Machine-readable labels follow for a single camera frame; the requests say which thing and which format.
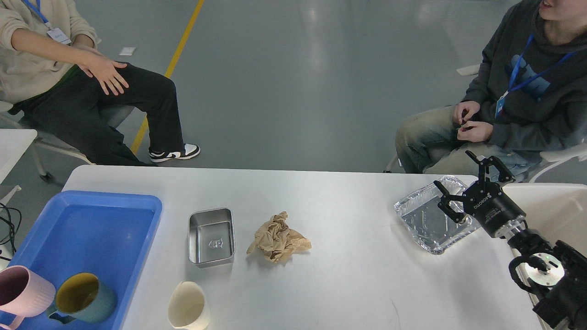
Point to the pink ribbed mug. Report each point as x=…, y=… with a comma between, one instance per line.
x=24, y=294

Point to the white side table left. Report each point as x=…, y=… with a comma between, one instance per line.
x=13, y=145

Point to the white chair of right person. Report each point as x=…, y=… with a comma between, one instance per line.
x=551, y=160

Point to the blue plastic tray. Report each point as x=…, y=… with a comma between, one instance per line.
x=108, y=234

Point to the dark teal mug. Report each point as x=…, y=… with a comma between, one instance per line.
x=82, y=297

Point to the aluminium foil tray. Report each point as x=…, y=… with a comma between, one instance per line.
x=430, y=227

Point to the small steel rectangular tin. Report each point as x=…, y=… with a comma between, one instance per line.
x=210, y=238

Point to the crumpled brown paper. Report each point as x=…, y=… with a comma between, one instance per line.
x=277, y=241

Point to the person in grey hoodie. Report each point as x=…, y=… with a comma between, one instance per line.
x=529, y=96

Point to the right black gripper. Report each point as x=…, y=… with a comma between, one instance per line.
x=484, y=199

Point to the person in beige shirt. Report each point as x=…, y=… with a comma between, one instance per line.
x=52, y=71

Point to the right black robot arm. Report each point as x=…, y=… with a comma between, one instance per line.
x=555, y=274

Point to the grey office chair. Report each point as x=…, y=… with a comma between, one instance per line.
x=113, y=115

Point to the cream paper cup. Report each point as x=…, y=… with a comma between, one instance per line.
x=188, y=309

